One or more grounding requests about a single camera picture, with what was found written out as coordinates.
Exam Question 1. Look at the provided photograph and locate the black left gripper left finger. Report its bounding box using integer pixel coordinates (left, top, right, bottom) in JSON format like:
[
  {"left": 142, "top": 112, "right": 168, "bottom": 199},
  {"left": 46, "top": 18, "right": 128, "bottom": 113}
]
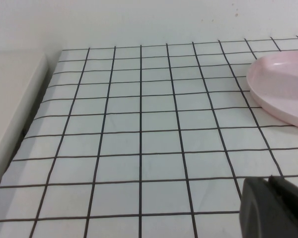
[{"left": 239, "top": 177, "right": 293, "bottom": 238}]

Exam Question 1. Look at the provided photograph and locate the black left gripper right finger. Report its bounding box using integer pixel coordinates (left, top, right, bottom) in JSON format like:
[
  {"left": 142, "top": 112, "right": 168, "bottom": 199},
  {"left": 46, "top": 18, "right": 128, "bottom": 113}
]
[{"left": 267, "top": 175, "right": 298, "bottom": 238}]

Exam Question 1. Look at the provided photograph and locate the pink round plate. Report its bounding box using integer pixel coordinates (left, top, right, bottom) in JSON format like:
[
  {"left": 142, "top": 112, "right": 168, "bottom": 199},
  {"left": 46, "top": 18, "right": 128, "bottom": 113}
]
[{"left": 245, "top": 50, "right": 298, "bottom": 130}]

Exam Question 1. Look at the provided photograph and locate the white black-grid tablecloth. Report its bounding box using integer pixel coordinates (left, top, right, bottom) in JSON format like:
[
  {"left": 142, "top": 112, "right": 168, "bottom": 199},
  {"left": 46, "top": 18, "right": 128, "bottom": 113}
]
[{"left": 0, "top": 35, "right": 298, "bottom": 238}]

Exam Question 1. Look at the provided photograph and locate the white side ledge panel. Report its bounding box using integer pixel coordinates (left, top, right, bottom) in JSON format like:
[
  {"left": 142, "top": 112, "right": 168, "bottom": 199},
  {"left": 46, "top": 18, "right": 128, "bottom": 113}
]
[{"left": 0, "top": 50, "right": 49, "bottom": 184}]

